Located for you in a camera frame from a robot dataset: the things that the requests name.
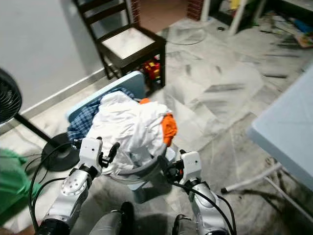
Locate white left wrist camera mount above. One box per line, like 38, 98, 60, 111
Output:
78, 137, 104, 170

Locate robot leg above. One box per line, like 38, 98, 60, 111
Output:
171, 214, 202, 235
89, 201, 135, 235

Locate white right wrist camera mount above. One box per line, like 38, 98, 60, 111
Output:
179, 150, 202, 184

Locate green plastic stool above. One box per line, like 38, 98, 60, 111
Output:
0, 148, 38, 224

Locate blue plaid garment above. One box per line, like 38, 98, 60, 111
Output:
67, 87, 135, 143

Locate white pipe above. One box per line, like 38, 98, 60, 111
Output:
227, 0, 249, 36

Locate white garment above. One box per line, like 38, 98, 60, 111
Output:
87, 91, 173, 175

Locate red toy truck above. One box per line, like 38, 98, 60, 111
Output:
142, 57, 162, 82

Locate steel bucket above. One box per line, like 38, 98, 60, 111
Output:
107, 144, 178, 187

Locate black standing fan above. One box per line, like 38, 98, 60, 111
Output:
0, 68, 77, 173

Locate dark wooden chair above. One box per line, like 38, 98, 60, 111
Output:
73, 0, 167, 90

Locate orange garment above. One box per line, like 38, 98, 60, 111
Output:
139, 97, 178, 148

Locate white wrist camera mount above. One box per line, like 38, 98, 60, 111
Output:
78, 137, 104, 170
179, 150, 202, 184

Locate right robot leg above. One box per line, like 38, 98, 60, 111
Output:
171, 214, 202, 235

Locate light blue stool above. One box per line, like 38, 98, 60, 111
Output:
66, 70, 181, 205

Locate round glass disc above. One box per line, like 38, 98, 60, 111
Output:
163, 20, 207, 46

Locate left robot leg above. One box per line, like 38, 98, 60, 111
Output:
89, 201, 135, 235

